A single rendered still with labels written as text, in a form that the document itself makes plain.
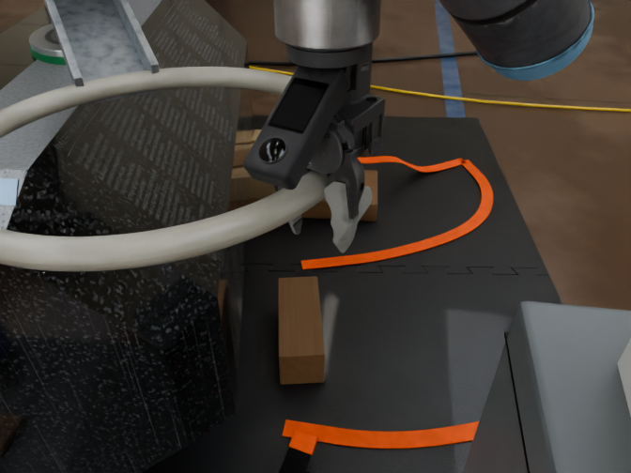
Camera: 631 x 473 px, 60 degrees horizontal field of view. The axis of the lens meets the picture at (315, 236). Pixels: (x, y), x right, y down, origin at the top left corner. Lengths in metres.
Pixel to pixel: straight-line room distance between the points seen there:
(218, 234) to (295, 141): 0.10
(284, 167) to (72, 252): 0.19
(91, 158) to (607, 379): 0.78
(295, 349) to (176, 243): 1.02
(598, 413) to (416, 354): 1.12
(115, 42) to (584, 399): 0.85
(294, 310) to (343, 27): 1.17
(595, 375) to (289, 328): 1.05
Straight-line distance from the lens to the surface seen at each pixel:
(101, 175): 0.95
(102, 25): 1.06
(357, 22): 0.47
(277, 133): 0.47
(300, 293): 1.60
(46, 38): 1.31
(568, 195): 2.45
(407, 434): 1.47
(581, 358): 0.58
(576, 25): 0.50
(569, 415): 0.54
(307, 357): 1.45
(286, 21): 0.47
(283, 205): 0.50
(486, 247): 2.04
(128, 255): 0.48
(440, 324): 1.72
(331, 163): 0.51
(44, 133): 0.97
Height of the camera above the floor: 1.26
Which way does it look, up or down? 39 degrees down
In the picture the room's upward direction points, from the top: straight up
